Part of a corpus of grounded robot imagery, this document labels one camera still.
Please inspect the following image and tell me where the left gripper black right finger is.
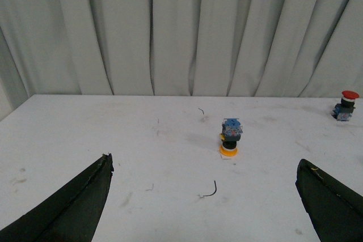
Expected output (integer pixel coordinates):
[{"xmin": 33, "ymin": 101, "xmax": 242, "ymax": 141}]
[{"xmin": 296, "ymin": 159, "xmax": 362, "ymax": 241}]

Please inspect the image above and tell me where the curved black wire scrap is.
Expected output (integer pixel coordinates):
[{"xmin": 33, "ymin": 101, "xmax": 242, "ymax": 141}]
[{"xmin": 198, "ymin": 180, "xmax": 218, "ymax": 198}]

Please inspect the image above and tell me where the white pleated curtain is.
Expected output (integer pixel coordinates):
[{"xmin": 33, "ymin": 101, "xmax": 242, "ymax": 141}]
[{"xmin": 1, "ymin": 0, "xmax": 362, "ymax": 117}]

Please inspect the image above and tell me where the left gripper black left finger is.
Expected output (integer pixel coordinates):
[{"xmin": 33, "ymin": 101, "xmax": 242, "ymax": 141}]
[{"xmin": 1, "ymin": 154, "xmax": 113, "ymax": 241}]

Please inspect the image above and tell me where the yellow mushroom push button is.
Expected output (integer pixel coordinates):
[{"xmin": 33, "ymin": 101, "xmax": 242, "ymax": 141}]
[{"xmin": 220, "ymin": 118, "xmax": 243, "ymax": 157}]

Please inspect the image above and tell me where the red mushroom push button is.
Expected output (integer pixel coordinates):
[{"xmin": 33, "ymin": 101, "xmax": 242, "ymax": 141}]
[{"xmin": 332, "ymin": 90, "xmax": 360, "ymax": 121}]

